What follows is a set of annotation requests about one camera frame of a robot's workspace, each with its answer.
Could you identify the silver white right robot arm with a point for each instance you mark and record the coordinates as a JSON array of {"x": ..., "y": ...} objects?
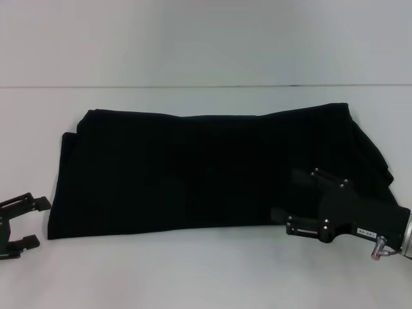
[{"x": 408, "y": 235}]

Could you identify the black shirt with FREE print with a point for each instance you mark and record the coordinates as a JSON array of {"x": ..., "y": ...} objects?
[{"x": 193, "y": 167}]

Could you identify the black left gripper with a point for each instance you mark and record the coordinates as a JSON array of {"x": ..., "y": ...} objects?
[{"x": 4, "y": 228}]

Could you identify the silver plug on right gripper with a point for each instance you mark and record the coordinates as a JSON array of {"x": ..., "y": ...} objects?
[{"x": 380, "y": 248}]

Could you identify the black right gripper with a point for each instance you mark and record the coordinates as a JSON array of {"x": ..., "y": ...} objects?
[{"x": 357, "y": 214}]

